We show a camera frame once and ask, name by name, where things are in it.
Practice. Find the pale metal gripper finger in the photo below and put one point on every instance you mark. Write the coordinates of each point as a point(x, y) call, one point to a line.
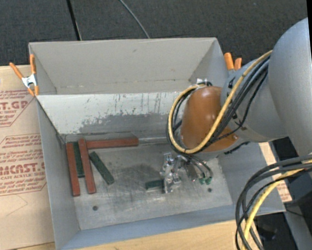
point(167, 163)
point(171, 184)

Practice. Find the dark green block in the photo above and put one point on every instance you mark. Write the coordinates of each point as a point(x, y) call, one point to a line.
point(79, 162)
point(102, 168)
point(153, 184)

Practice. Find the grey metal bin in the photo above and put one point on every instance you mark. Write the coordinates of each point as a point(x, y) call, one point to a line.
point(141, 205)

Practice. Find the red-brown flat block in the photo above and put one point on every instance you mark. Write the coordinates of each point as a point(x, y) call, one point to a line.
point(87, 166)
point(73, 171)
point(113, 143)

